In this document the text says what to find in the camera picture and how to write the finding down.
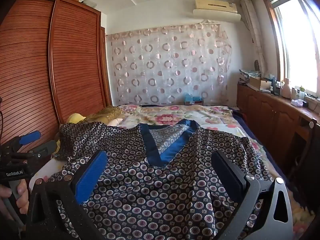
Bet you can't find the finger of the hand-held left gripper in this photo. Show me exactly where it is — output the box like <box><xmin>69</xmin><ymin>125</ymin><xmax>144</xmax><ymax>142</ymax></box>
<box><xmin>9</xmin><ymin>131</ymin><xmax>42</xmax><ymax>147</ymax></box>
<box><xmin>15</xmin><ymin>140</ymin><xmax>58</xmax><ymax>161</ymax></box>

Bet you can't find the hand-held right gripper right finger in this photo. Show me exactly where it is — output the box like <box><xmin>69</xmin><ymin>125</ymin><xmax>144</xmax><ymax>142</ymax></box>
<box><xmin>211</xmin><ymin>150</ymin><xmax>294</xmax><ymax>240</ymax></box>

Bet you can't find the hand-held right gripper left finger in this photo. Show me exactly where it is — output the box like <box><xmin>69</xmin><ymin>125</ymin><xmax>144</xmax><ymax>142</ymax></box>
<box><xmin>25</xmin><ymin>151</ymin><xmax>108</xmax><ymax>240</ymax></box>

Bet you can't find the dark blue patterned shirt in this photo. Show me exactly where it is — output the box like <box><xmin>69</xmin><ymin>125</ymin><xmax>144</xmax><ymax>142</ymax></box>
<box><xmin>49</xmin><ymin>119</ymin><xmax>275</xmax><ymax>240</ymax></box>

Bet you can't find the person's left hand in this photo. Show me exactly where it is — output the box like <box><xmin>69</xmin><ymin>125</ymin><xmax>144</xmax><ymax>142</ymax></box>
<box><xmin>0</xmin><ymin>180</ymin><xmax>29</xmax><ymax>216</ymax></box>

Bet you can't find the dark chair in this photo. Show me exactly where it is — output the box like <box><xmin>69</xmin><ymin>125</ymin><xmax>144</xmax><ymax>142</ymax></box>
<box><xmin>282</xmin><ymin>120</ymin><xmax>320</xmax><ymax>220</ymax></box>

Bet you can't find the wooden sideboard cabinet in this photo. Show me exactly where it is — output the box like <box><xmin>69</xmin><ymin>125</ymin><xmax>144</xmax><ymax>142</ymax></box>
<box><xmin>236</xmin><ymin>82</ymin><xmax>320</xmax><ymax>205</ymax></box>

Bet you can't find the wooden slatted wardrobe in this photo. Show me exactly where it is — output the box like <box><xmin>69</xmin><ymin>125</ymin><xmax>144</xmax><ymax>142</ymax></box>
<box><xmin>0</xmin><ymin>0</ymin><xmax>113</xmax><ymax>153</ymax></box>

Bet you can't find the floral blanket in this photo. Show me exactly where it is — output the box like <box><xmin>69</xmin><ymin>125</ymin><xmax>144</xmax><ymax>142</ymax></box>
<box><xmin>29</xmin><ymin>104</ymin><xmax>320</xmax><ymax>240</ymax></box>

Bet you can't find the blue object on box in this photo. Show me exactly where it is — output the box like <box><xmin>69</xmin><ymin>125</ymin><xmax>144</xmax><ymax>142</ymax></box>
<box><xmin>184</xmin><ymin>93</ymin><xmax>204</xmax><ymax>105</ymax></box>

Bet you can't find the cardboard box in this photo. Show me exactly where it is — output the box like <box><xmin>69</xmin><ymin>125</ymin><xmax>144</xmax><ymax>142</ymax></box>
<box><xmin>246</xmin><ymin>76</ymin><xmax>270</xmax><ymax>92</ymax></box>

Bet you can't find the white plastic jug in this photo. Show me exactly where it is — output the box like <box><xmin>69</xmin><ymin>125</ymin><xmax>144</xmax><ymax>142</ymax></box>
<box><xmin>280</xmin><ymin>78</ymin><xmax>292</xmax><ymax>99</ymax></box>

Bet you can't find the stack of folded cloths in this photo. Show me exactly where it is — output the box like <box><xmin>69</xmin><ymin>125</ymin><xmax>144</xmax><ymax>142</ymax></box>
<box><xmin>238</xmin><ymin>69</ymin><xmax>262</xmax><ymax>83</ymax></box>

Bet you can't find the sheer circle-patterned curtain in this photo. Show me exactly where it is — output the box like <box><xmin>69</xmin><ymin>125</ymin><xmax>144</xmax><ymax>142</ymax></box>
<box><xmin>106</xmin><ymin>22</ymin><xmax>233</xmax><ymax>107</ymax></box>

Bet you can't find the white window curtain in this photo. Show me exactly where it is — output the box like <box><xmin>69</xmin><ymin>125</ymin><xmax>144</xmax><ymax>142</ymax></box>
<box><xmin>240</xmin><ymin>0</ymin><xmax>266</xmax><ymax>73</ymax></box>

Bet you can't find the window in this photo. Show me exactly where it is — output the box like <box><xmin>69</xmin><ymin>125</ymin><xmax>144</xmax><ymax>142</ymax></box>
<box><xmin>261</xmin><ymin>0</ymin><xmax>320</xmax><ymax>96</ymax></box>

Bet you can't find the white air conditioner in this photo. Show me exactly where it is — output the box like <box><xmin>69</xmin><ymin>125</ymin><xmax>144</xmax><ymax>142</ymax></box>
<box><xmin>192</xmin><ymin>0</ymin><xmax>242</xmax><ymax>22</ymax></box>

